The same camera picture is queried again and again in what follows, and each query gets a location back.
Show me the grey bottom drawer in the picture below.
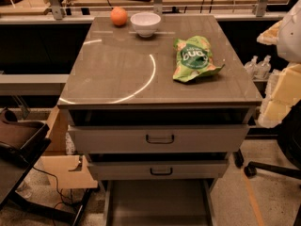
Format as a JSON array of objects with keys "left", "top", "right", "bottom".
[{"left": 103, "top": 180, "right": 217, "bottom": 226}]

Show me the grey drawer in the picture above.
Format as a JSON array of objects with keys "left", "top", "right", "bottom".
[
  {"left": 103, "top": 180, "right": 217, "bottom": 226},
  {"left": 69, "top": 124, "right": 248, "bottom": 153},
  {"left": 87, "top": 160, "right": 229, "bottom": 181}
]

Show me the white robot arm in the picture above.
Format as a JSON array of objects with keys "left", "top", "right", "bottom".
[{"left": 257, "top": 8, "right": 301, "bottom": 128}]

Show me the grey drawer cabinet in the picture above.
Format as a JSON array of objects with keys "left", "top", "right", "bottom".
[{"left": 56, "top": 14, "right": 263, "bottom": 226}]

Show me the grey top drawer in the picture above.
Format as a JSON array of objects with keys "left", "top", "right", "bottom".
[{"left": 69, "top": 124, "right": 248, "bottom": 153}]

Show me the grey middle drawer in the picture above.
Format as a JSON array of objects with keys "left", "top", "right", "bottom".
[{"left": 87, "top": 160, "right": 229, "bottom": 181}]

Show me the green chip bag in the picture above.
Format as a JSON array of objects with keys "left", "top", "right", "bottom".
[{"left": 173, "top": 36, "right": 224, "bottom": 83}]

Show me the white bowl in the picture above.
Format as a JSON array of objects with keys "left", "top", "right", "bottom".
[{"left": 130, "top": 12, "right": 161, "bottom": 38}]

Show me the orange fruit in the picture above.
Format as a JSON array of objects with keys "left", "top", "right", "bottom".
[{"left": 110, "top": 7, "right": 128, "bottom": 26}]

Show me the clear bottle left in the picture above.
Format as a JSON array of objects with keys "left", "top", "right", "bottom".
[{"left": 245, "top": 56, "right": 258, "bottom": 78}]

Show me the cardboard box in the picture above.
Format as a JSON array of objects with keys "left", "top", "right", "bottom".
[{"left": 41, "top": 106, "right": 98, "bottom": 189}]

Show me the black side table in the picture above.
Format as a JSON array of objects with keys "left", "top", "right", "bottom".
[{"left": 0, "top": 107, "right": 92, "bottom": 226}]

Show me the black office chair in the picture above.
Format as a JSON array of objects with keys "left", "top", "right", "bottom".
[{"left": 234, "top": 100, "right": 301, "bottom": 226}]

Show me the black floor cable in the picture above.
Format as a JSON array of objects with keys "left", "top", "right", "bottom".
[{"left": 32, "top": 166, "right": 83, "bottom": 210}]

